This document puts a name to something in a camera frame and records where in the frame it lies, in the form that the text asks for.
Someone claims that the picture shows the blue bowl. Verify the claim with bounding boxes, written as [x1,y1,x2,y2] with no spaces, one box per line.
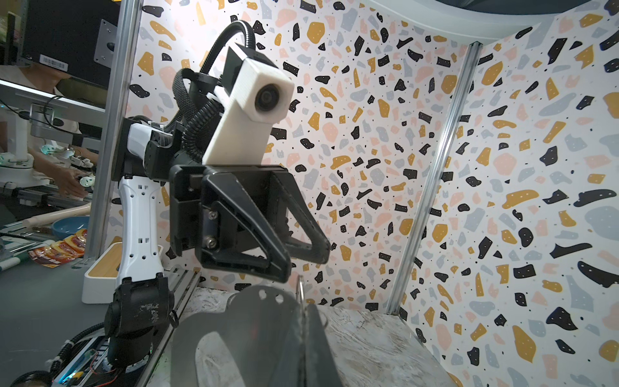
[51,215,90,240]

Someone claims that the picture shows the metal keyring plate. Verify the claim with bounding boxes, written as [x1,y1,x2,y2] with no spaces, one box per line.
[170,285,301,386]

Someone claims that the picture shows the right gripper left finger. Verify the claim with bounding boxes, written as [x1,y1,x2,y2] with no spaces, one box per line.
[275,309,306,386]

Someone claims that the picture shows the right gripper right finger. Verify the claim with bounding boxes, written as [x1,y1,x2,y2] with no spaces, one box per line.
[304,305,343,387]

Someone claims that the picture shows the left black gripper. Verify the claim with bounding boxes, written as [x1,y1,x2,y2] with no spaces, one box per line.
[170,165,330,283]

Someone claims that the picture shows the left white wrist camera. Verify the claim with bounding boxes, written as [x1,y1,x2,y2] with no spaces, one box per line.
[201,44,295,166]

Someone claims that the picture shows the black corrugated cable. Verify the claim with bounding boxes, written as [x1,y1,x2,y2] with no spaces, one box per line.
[171,20,257,163]

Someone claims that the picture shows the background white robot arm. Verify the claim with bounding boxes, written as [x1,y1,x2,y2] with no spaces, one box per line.
[1,104,99,200]

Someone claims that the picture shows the black monitor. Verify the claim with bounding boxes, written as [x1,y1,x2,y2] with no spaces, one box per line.
[16,1,120,89]

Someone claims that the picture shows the black round stool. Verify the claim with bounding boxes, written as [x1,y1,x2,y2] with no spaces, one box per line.
[10,370,53,387]

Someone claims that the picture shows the red snack packet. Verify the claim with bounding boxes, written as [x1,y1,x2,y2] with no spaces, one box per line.
[28,229,88,269]

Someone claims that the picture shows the white wooden tray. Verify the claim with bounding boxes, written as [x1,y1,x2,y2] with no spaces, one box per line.
[81,241,164,305]

